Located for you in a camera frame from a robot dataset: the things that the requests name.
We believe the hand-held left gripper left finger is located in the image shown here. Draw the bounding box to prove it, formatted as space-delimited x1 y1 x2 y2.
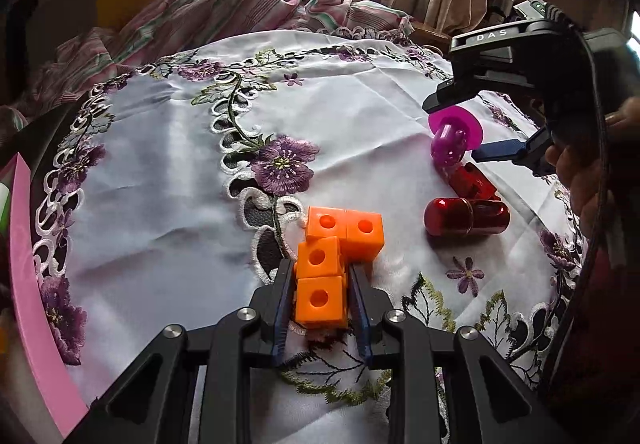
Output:
65 258 296 444

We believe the magenta mushroom-shaped piece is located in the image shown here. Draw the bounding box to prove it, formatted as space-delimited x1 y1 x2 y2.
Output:
428 106 485 170

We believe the person's right forearm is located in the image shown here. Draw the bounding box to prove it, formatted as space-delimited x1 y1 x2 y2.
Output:
537 204 640 444

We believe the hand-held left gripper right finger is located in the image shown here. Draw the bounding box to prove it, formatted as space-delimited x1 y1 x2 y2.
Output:
348 263 571 444

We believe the red plastic capsule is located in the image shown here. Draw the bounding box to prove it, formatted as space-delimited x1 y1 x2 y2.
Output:
424 196 511 237

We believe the dark red plastic piece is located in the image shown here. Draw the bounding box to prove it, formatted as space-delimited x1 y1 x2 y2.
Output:
447 161 501 201

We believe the person's right hand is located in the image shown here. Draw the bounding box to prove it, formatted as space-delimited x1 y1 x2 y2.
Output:
545 96 640 231

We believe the pink striped blanket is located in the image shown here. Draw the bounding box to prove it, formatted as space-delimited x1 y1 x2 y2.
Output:
0 0 416 120

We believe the small side window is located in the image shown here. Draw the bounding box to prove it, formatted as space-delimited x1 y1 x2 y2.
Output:
627 11 640 55

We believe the white embroidered floral tablecloth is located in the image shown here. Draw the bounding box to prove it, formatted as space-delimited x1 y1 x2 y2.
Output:
30 28 591 444

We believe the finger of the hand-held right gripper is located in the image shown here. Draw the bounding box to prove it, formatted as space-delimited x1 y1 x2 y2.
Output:
471 125 557 178
422 74 532 114

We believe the wooden side desk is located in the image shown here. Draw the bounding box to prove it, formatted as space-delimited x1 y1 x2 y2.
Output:
410 19 453 52

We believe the orange cube block piece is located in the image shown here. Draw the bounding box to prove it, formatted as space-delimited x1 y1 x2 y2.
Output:
294 206 386 329

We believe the pink-edged cardboard box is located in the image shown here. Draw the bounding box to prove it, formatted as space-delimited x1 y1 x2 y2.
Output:
0 154 90 440

